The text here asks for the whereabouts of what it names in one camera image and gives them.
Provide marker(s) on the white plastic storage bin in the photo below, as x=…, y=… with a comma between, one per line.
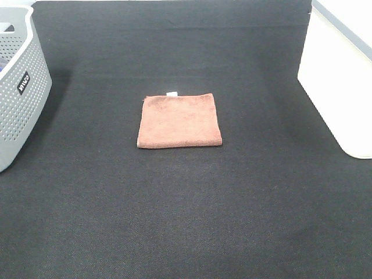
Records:
x=335, y=71

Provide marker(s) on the black fabric table mat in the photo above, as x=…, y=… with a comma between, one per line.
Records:
x=279, y=198

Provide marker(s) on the brown towel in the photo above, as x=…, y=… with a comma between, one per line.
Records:
x=179, y=121

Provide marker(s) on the grey perforated laundry basket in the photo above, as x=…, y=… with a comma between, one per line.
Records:
x=25, y=80

